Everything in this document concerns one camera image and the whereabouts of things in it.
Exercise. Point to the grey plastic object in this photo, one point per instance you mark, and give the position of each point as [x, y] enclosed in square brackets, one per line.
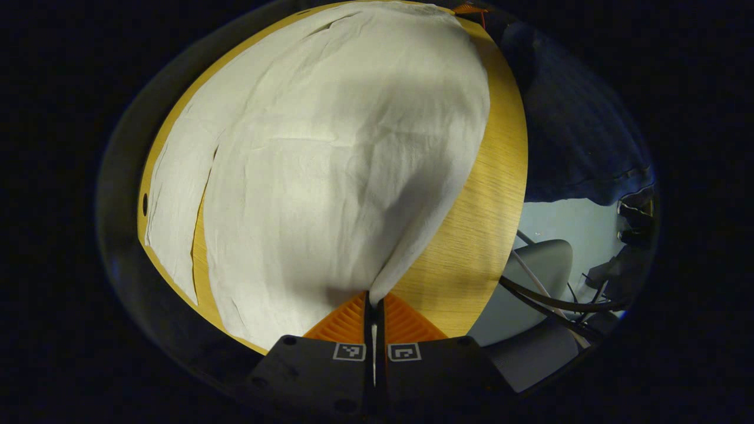
[530, 359]

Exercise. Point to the person's dark blue clothing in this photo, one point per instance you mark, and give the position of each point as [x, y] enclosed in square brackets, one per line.
[577, 129]

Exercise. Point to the black device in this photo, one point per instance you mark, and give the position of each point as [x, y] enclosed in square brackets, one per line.
[636, 218]

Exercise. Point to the white jeans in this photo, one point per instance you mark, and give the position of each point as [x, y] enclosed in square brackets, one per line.
[330, 165]

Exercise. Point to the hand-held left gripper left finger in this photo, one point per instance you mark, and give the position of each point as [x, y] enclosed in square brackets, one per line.
[318, 371]

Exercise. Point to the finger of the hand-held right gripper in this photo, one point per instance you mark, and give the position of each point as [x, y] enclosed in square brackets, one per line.
[469, 8]

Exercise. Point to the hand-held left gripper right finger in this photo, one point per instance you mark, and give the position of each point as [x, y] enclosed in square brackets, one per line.
[436, 371]

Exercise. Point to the grey chair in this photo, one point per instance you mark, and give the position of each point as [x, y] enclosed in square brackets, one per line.
[545, 265]

